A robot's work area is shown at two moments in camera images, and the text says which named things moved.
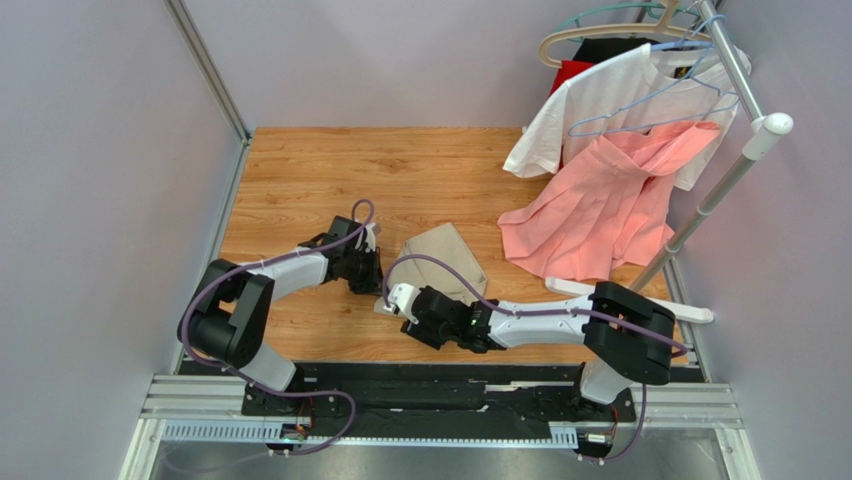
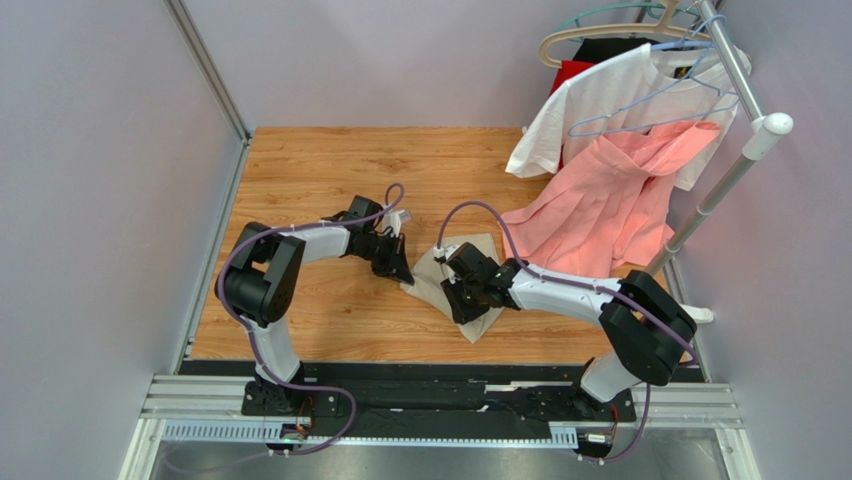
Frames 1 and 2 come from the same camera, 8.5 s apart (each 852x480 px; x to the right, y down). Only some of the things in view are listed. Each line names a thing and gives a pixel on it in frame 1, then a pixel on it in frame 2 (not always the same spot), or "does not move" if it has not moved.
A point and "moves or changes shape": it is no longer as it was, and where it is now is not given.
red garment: [568, 69] does not move
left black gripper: [374, 283] → [395, 261]
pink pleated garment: [608, 208] does not move
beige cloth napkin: [443, 245] moves or changes shape
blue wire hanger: [692, 42] does not move
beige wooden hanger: [661, 26] does not move
